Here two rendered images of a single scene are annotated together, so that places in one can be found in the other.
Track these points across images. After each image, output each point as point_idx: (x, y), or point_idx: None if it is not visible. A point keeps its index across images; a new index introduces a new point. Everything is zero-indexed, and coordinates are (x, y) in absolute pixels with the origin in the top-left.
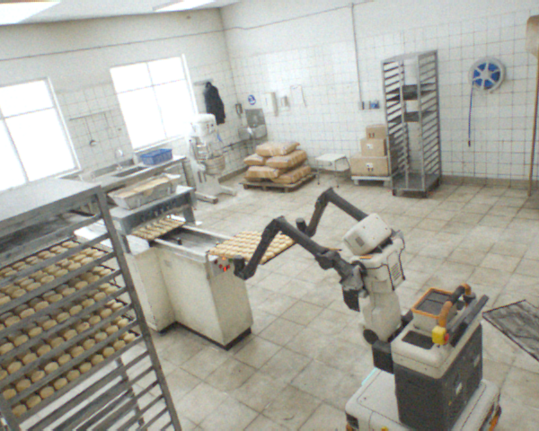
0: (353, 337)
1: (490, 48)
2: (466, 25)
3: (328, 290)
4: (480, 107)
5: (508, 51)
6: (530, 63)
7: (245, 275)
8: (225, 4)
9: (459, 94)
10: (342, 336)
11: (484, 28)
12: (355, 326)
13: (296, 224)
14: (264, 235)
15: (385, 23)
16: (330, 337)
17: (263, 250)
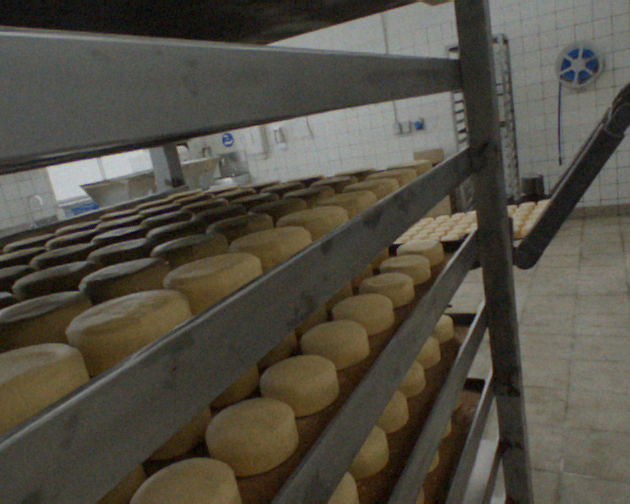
0: (600, 420)
1: (580, 31)
2: (544, 4)
3: (480, 359)
4: (569, 111)
5: (605, 32)
6: None
7: (531, 254)
8: None
9: (539, 97)
10: (578, 422)
11: (570, 5)
12: (584, 403)
13: (526, 186)
14: (620, 121)
15: (429, 12)
16: (555, 428)
17: (597, 172)
